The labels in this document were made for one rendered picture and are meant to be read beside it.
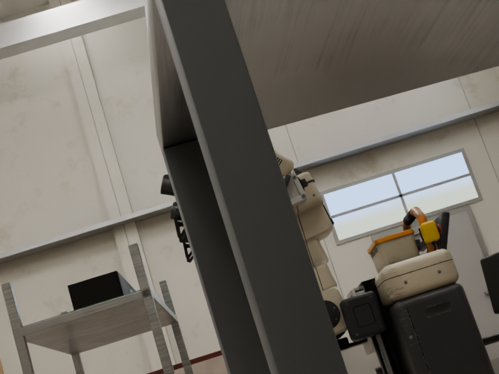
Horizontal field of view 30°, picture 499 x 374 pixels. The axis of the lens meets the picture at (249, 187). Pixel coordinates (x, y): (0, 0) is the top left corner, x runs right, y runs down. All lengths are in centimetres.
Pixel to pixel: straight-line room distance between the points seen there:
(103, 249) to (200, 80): 1157
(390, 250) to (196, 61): 279
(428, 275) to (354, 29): 239
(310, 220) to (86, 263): 892
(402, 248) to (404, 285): 22
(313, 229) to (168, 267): 868
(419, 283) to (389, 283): 10
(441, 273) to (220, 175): 266
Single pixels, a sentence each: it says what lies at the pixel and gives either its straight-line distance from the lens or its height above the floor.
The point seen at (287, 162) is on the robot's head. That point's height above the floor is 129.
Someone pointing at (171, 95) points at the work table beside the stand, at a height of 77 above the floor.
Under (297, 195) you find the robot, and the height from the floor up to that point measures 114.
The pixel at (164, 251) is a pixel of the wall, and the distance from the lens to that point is 1203.
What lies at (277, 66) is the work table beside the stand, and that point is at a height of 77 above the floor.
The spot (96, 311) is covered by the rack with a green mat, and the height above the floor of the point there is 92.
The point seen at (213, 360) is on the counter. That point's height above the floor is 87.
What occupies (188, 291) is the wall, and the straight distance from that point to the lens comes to 1193.
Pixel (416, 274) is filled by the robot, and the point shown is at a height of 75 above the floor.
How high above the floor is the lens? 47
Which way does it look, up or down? 13 degrees up
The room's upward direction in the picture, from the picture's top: 18 degrees counter-clockwise
